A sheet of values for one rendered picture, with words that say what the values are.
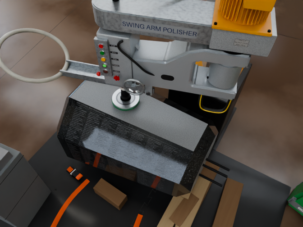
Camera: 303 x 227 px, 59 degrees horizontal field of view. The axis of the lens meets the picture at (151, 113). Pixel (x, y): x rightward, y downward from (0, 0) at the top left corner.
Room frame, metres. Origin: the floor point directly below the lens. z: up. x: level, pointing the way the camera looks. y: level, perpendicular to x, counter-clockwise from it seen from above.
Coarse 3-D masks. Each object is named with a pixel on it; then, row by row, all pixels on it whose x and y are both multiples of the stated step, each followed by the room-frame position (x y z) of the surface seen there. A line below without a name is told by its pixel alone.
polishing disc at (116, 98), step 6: (120, 90) 1.42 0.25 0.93; (114, 96) 1.35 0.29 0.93; (132, 96) 1.36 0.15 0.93; (138, 96) 1.36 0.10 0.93; (114, 102) 1.29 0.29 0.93; (120, 102) 1.29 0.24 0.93; (126, 102) 1.30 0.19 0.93; (132, 102) 1.30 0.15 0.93; (120, 108) 1.24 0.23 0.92; (126, 108) 1.24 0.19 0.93
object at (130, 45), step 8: (96, 32) 1.27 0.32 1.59; (104, 32) 1.26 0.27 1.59; (112, 32) 1.26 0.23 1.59; (120, 32) 1.27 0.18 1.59; (112, 40) 1.24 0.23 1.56; (120, 40) 1.23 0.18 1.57; (128, 40) 1.22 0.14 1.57; (136, 40) 1.34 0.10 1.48; (112, 48) 1.24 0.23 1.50; (128, 48) 1.22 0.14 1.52; (136, 48) 1.31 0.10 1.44; (112, 56) 1.24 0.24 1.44; (120, 56) 1.23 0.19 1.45; (120, 64) 1.23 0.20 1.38; (128, 64) 1.22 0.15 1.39; (120, 72) 1.23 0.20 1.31; (128, 72) 1.22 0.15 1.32; (112, 80) 1.24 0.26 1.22; (120, 80) 1.23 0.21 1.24
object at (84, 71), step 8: (72, 64) 1.48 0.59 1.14; (80, 64) 1.46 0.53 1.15; (88, 64) 1.45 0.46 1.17; (64, 72) 1.37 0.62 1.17; (72, 72) 1.37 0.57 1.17; (80, 72) 1.41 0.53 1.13; (88, 72) 1.41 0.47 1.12; (96, 72) 1.42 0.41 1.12; (88, 80) 1.33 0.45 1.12; (96, 80) 1.32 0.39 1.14; (104, 80) 1.31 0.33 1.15; (128, 88) 1.26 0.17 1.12; (152, 88) 1.24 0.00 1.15
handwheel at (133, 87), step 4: (124, 80) 1.18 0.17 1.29; (128, 80) 1.17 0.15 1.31; (132, 80) 1.16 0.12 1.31; (136, 80) 1.16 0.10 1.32; (124, 84) 1.17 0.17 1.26; (128, 84) 1.17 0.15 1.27; (132, 84) 1.17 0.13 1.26; (136, 84) 1.18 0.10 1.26; (140, 84) 1.15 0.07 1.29; (124, 88) 1.17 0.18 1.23; (132, 88) 1.15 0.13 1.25; (136, 88) 1.15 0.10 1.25; (144, 88) 1.15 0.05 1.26; (128, 92) 1.17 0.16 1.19; (132, 92) 1.17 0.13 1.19; (140, 92) 1.16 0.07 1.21
